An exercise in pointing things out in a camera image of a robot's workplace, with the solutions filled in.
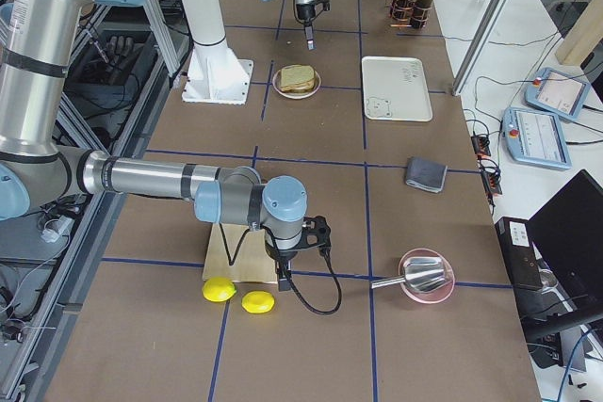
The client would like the cream bear serving tray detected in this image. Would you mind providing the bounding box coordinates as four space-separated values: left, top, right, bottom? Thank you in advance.
361 56 432 122

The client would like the copper wire bottle rack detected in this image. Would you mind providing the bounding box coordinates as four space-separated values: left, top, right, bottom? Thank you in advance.
390 0 433 29

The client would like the grey folded cloth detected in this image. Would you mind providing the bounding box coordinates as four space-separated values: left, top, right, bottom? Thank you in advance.
404 156 448 193

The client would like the blue teach pendant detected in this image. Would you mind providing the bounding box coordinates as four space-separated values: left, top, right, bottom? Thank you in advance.
525 67 591 121
502 107 572 170

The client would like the black box device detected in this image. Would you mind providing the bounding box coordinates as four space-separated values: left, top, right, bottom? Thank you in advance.
495 217 543 291

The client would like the black laptop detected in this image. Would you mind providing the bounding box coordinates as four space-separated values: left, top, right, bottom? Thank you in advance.
524 169 602 341

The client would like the bread slice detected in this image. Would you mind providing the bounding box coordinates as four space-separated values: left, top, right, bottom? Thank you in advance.
280 65 315 91

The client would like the yellow lemon half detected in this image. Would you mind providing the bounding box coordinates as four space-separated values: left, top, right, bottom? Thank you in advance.
241 290 275 314

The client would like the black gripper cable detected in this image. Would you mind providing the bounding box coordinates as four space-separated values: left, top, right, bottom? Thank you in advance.
286 246 343 315

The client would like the aluminium frame post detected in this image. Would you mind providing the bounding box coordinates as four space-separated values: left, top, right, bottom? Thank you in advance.
452 0 508 96

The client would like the pink bowl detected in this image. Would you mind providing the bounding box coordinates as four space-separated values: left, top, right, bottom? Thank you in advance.
398 248 456 304

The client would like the white round plate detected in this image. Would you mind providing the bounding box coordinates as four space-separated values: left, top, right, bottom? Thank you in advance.
272 64 321 99

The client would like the blue teach pendant near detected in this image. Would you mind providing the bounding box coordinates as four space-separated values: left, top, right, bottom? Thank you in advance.
502 107 572 170

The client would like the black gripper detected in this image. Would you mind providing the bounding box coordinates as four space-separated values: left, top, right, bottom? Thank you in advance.
294 0 329 51
263 216 331 291

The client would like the metal scoop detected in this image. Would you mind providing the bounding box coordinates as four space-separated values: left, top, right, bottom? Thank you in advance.
370 256 450 294

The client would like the wooden cutting board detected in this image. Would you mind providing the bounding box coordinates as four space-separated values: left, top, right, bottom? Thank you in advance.
203 224 277 284

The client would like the yellow lemon whole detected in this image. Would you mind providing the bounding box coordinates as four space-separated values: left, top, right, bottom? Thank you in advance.
202 277 236 303

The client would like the blue teach pendant far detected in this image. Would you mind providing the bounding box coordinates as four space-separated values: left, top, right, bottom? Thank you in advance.
525 67 591 121

